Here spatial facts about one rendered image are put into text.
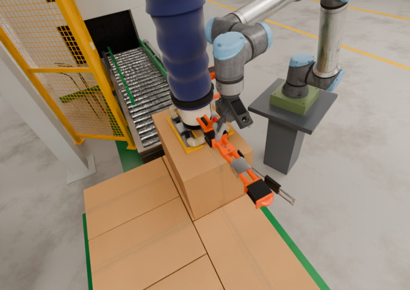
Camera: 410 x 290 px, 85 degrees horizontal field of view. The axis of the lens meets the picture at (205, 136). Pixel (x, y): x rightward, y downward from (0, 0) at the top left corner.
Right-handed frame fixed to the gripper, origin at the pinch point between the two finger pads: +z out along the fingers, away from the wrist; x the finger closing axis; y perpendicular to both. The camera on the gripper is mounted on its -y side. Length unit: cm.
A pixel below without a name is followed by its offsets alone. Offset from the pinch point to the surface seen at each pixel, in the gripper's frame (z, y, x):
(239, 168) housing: 12.4, -6.3, 1.5
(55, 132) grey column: 62, 143, 103
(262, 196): 11.5, -21.8, 1.5
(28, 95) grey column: 23, 143, 102
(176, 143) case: 27.5, 35.6, 16.9
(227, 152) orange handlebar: 12.5, 3.3, 1.5
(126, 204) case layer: 67, 41, 59
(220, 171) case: 32.9, 9.7, 3.0
